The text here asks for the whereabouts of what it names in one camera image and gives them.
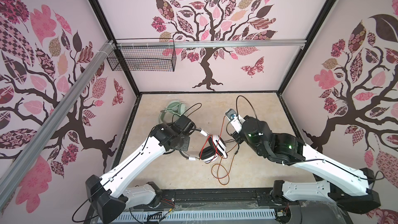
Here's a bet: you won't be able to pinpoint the black wire mesh basket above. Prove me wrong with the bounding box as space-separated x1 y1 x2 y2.
107 37 177 72

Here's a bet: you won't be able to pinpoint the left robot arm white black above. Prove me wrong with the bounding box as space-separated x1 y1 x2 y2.
86 115 196 224

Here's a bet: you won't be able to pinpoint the white slotted cable duct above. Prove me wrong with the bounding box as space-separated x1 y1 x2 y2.
112 209 276 224

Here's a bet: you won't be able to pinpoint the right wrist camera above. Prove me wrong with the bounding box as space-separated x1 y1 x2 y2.
225 109 245 133

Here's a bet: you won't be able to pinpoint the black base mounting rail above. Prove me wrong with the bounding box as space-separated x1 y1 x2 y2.
90 186 340 207

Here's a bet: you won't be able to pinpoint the red headphone cable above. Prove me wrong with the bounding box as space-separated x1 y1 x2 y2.
198 116 239 186

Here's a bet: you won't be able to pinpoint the aluminium rail wall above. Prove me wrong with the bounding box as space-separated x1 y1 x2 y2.
117 39 307 48
1 40 114 207

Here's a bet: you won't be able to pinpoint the mint green headphones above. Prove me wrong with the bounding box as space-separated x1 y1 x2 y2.
158 100 188 124

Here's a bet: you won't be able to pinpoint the white black headphones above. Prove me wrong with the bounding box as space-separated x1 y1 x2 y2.
179 129 228 164

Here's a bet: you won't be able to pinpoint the aluminium rail left wall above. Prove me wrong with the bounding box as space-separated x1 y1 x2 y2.
1 40 114 207

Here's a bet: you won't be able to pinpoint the aluminium rail back wall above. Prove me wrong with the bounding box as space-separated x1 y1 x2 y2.
117 39 307 48

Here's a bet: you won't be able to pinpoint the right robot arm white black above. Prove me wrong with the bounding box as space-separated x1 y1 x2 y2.
228 114 381 214

